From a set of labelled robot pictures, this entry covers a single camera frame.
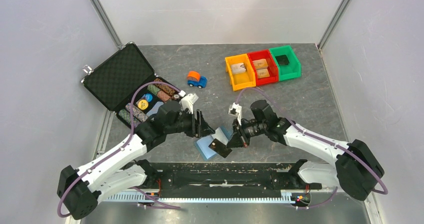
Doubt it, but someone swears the black card in green bin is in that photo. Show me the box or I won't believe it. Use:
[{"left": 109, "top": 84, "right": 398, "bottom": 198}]
[{"left": 275, "top": 55, "right": 290, "bottom": 66}]

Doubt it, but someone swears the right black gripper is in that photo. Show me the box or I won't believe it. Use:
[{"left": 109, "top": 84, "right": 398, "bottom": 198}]
[{"left": 226, "top": 117, "right": 267, "bottom": 149}]

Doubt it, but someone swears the blue card holder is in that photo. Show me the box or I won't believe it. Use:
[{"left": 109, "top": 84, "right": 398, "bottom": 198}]
[{"left": 194, "top": 126, "right": 233, "bottom": 161}]

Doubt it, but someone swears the red storage bin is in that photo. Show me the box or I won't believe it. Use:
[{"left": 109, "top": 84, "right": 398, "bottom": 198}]
[{"left": 247, "top": 49, "right": 279, "bottom": 86}]

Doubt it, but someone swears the yellow storage bin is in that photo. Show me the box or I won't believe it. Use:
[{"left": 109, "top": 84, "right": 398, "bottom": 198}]
[{"left": 225, "top": 53, "right": 256, "bottom": 91}]

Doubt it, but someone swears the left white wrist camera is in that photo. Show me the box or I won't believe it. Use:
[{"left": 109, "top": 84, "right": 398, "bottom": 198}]
[{"left": 178, "top": 90, "right": 199, "bottom": 114}]

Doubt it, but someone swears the yellow dealer chip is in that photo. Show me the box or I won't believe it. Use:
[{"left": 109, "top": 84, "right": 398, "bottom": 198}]
[{"left": 136, "top": 99, "right": 149, "bottom": 110}]

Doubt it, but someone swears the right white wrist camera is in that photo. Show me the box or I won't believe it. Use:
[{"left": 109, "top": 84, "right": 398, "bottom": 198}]
[{"left": 228, "top": 102, "right": 242, "bottom": 125}]

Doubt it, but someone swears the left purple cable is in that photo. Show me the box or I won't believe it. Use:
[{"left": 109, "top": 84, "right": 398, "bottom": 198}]
[{"left": 57, "top": 81, "right": 186, "bottom": 218}]

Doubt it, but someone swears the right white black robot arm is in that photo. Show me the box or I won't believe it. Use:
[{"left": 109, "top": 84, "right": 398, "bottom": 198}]
[{"left": 226, "top": 100, "right": 388, "bottom": 201}]

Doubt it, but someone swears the green storage bin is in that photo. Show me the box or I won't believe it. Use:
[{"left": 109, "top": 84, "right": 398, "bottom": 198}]
[{"left": 269, "top": 45, "right": 302, "bottom": 82}]

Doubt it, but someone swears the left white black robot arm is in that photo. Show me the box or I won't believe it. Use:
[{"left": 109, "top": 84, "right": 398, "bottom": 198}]
[{"left": 56, "top": 101, "right": 215, "bottom": 220}]

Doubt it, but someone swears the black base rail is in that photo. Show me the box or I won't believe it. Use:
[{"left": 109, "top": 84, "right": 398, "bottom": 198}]
[{"left": 139, "top": 162, "right": 322, "bottom": 198}]

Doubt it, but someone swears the gold VIP card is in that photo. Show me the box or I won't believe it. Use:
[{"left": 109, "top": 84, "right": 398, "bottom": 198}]
[{"left": 256, "top": 68, "right": 270, "bottom": 79}]

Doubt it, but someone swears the black poker chip case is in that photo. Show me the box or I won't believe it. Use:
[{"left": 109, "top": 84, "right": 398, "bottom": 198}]
[{"left": 81, "top": 42, "right": 181, "bottom": 127}]

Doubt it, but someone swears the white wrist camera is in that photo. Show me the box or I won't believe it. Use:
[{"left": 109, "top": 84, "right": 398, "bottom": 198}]
[
  {"left": 228, "top": 102, "right": 242, "bottom": 125},
  {"left": 178, "top": 90, "right": 199, "bottom": 114}
]

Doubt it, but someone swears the blue orange toy car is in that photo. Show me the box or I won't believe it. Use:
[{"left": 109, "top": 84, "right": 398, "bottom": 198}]
[{"left": 187, "top": 71, "right": 208, "bottom": 89}]

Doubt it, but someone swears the white card stack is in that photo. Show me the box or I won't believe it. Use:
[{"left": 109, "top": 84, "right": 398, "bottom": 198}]
[{"left": 230, "top": 63, "right": 247, "bottom": 75}]

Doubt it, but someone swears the gold card in red bin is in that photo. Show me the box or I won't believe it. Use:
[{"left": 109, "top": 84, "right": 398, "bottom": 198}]
[{"left": 252, "top": 58, "right": 269, "bottom": 70}]

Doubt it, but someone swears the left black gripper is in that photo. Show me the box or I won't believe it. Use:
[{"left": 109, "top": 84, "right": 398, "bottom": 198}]
[{"left": 165, "top": 108, "right": 216, "bottom": 138}]

